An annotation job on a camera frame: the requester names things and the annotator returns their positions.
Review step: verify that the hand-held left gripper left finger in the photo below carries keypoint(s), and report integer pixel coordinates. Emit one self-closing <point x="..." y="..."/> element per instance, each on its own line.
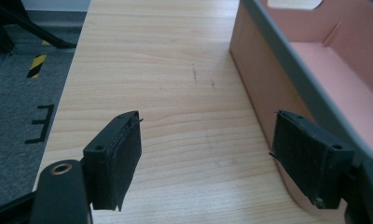
<point x="113" y="161"/>

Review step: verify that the black tripod leg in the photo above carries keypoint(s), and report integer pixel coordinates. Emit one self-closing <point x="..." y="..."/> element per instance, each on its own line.
<point x="7" y="25"/>

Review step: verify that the black floor tape mark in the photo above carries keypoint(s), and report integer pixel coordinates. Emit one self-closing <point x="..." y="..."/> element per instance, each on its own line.
<point x="42" y="124"/>

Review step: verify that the yellow black striped floor tape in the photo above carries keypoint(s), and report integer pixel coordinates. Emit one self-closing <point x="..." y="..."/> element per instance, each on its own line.
<point x="37" y="64"/>

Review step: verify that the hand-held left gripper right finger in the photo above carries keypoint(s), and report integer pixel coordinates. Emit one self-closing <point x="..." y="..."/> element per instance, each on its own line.
<point x="306" y="155"/>

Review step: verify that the pink storage box grey rim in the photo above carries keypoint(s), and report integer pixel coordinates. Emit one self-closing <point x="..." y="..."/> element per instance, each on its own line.
<point x="327" y="68"/>

